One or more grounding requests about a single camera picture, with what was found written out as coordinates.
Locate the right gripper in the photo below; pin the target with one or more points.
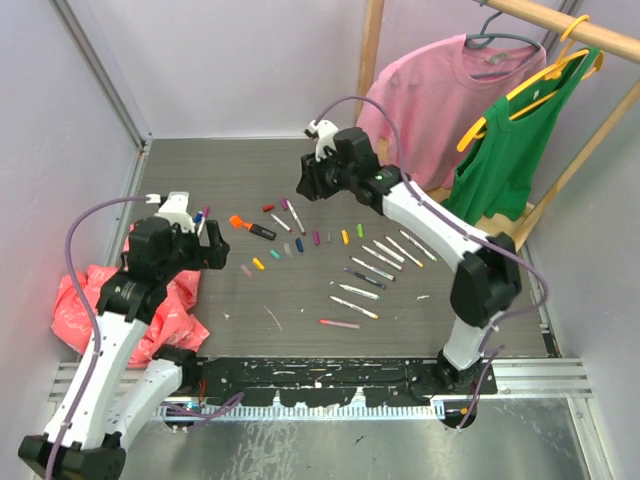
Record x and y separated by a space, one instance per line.
309 184

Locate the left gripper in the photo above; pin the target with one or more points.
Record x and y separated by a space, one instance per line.
201 259

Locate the clear pink pen cap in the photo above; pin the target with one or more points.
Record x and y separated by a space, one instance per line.
247 271

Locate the orange highlighter cap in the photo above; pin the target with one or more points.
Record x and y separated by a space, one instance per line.
236 222

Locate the pink cap marker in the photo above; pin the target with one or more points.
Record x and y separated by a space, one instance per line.
288 206

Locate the orange black highlighter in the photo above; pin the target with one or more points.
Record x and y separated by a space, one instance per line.
261 231

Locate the purple cap white marker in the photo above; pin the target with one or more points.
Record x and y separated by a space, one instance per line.
203 219

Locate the red cap marker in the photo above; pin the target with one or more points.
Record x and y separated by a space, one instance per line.
281 223

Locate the magenta marker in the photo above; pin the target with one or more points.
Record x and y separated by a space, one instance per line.
382 258

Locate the grey marker pen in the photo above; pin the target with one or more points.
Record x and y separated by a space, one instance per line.
388 251

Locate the yellow cap marker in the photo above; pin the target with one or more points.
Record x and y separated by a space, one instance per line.
404 251

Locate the purple marker pen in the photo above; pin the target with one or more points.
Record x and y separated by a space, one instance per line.
365 278

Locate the teal marker pen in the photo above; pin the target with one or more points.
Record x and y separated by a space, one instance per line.
359 291

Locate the green cap marker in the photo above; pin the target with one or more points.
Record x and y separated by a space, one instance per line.
417 244

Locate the light pink marker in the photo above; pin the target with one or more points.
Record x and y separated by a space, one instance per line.
339 324

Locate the yellow marker pen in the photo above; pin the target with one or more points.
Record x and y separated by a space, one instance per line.
354 307

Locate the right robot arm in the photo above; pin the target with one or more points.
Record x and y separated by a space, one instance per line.
486 274

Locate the red crumpled plastic bag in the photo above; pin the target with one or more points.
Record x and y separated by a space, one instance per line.
172 324

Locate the pink t-shirt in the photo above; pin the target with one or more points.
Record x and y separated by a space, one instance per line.
433 95

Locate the green tank top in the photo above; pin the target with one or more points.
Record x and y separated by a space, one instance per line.
496 176

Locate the grey hanger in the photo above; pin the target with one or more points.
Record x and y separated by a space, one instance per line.
485 38

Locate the yellow hanger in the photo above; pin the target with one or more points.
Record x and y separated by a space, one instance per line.
553 72

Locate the wooden clothes rack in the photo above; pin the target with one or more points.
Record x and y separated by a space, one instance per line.
593 115

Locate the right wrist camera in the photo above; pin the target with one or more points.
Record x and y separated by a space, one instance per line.
322 132

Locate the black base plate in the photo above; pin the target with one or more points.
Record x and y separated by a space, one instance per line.
325 381

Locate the cable duct rail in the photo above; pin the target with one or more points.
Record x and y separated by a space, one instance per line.
352 412

